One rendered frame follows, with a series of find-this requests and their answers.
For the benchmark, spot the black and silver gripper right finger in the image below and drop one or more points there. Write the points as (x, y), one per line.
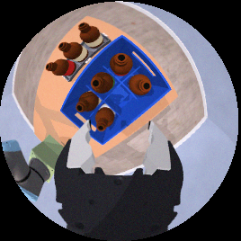
(162, 160)

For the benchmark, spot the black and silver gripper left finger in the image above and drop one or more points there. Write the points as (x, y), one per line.
(77, 157)

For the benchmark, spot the brown glass bottle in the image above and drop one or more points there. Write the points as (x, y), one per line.
(104, 116)
(91, 36)
(103, 82)
(73, 51)
(88, 101)
(123, 64)
(139, 82)
(62, 67)

